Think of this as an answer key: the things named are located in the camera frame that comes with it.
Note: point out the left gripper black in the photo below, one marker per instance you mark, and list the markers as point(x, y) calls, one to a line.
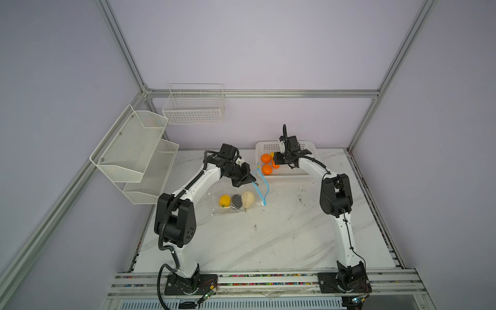
point(247, 177)

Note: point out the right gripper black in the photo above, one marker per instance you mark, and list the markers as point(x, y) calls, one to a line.
point(277, 155)

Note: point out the white plastic perforated basket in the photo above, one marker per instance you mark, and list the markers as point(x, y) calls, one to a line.
point(284, 169)

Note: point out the orange tangerine front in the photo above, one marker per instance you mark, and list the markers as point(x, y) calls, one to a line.
point(267, 169)

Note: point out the white garlic bulb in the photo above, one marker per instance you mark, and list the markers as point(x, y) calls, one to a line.
point(248, 199)

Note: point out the black avocado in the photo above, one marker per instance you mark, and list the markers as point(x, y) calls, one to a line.
point(236, 201)

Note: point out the clear zip top bag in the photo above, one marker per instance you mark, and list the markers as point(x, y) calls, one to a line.
point(260, 189)

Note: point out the round yellow fruit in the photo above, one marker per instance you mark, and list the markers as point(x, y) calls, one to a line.
point(225, 201)

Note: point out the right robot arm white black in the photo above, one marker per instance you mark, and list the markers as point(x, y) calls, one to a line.
point(335, 200)

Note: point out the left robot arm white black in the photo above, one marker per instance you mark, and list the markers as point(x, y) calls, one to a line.
point(175, 221)

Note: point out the orange tangerine back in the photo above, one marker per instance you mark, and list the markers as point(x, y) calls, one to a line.
point(266, 158)

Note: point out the lower white mesh shelf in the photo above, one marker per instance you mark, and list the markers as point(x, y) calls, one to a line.
point(155, 177)

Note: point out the white mesh shelf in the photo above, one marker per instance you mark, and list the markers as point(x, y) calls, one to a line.
point(125, 152)
point(155, 177)

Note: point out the upper white mesh shelf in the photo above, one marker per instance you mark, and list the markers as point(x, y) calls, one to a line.
point(125, 152)

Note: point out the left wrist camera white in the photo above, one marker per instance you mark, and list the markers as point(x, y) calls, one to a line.
point(239, 160)

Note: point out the white wire wall basket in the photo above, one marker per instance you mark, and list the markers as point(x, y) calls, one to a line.
point(195, 104)

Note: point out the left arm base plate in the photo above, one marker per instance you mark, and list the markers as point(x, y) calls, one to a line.
point(199, 284)

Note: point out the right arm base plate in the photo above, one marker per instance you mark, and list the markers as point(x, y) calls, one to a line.
point(341, 283)

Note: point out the aluminium front rail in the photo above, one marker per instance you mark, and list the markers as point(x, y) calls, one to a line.
point(275, 284)

